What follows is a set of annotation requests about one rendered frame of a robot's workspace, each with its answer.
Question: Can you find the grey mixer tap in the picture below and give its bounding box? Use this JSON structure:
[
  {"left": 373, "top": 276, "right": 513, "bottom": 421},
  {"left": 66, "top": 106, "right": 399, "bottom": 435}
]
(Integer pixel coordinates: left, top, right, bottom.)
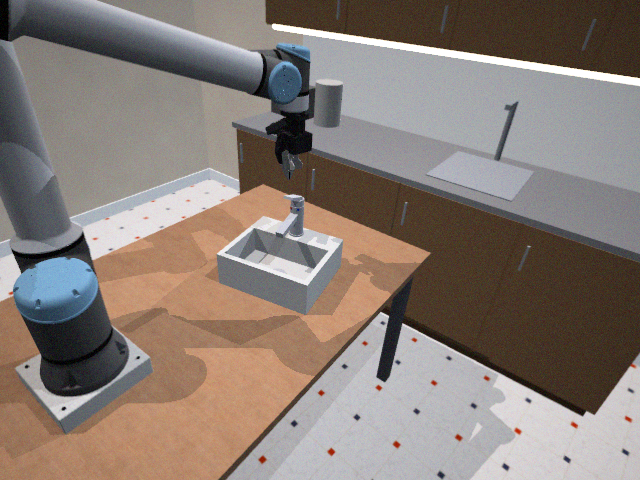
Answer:
[{"left": 275, "top": 195, "right": 304, "bottom": 239}]

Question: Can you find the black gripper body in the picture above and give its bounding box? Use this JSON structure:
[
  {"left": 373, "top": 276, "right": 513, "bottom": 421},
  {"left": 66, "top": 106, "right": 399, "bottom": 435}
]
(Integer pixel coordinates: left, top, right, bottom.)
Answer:
[{"left": 277, "top": 110, "right": 312, "bottom": 155}]

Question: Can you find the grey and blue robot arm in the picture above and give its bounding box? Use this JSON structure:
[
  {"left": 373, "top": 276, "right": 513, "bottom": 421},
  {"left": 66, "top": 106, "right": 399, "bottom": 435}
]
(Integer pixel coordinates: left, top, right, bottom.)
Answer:
[{"left": 0, "top": 0, "right": 311, "bottom": 397}]

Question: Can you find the grey square sink basin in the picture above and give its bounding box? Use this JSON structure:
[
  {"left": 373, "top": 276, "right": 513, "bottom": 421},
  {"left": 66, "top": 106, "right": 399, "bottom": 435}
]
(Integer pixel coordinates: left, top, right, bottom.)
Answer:
[{"left": 216, "top": 216, "right": 343, "bottom": 315}]

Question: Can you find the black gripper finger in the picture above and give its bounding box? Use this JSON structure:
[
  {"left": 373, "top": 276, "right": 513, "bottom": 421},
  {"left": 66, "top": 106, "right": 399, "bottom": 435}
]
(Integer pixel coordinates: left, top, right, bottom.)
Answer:
[
  {"left": 275, "top": 141, "right": 295, "bottom": 180},
  {"left": 288, "top": 154, "right": 303, "bottom": 180}
]

